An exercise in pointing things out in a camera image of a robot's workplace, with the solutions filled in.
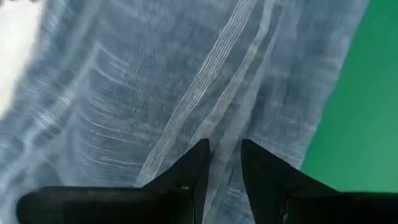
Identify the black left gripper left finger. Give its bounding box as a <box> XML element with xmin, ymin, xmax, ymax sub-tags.
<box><xmin>16</xmin><ymin>138</ymin><xmax>211</xmax><ymax>224</ymax></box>

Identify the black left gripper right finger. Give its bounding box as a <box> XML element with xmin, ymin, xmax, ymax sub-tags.
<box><xmin>241</xmin><ymin>139</ymin><xmax>398</xmax><ymax>224</ymax></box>

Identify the blue white striped towel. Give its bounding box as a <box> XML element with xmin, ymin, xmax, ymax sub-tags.
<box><xmin>0</xmin><ymin>0</ymin><xmax>371</xmax><ymax>224</ymax></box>

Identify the green work mat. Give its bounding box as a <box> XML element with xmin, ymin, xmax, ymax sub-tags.
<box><xmin>300</xmin><ymin>0</ymin><xmax>398</xmax><ymax>193</ymax></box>

